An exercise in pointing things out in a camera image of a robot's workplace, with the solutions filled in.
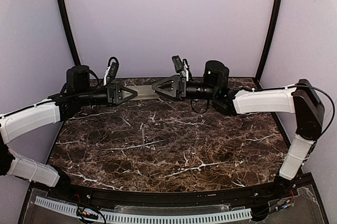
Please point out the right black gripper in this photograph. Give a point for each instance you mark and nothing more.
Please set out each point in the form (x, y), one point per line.
(180, 89)

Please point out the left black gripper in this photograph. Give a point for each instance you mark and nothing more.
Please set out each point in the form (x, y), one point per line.
(112, 95)

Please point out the white AC remote control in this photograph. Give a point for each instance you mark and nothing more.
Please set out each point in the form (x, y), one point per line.
(144, 92)

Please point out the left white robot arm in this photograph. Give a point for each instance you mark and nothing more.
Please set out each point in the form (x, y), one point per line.
(56, 108)

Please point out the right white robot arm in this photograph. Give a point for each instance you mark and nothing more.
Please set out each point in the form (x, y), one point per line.
(300, 99)

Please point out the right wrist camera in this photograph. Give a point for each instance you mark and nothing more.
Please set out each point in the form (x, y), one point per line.
(182, 67)

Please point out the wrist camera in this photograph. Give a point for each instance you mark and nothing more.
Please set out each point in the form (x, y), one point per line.
(111, 71)
(182, 67)

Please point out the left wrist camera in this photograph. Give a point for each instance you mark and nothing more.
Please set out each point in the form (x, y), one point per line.
(111, 71)

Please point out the white slotted cable duct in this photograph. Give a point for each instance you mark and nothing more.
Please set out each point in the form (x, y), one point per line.
(86, 215)

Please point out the left black frame post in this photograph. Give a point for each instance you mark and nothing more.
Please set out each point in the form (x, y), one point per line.
(63, 10)

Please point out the black frame post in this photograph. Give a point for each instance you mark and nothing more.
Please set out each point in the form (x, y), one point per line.
(63, 10)
(268, 39)

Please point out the black front table rail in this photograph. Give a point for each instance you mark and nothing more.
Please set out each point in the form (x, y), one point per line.
(255, 197)

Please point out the right black frame post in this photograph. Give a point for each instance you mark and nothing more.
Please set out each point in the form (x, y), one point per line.
(268, 39)

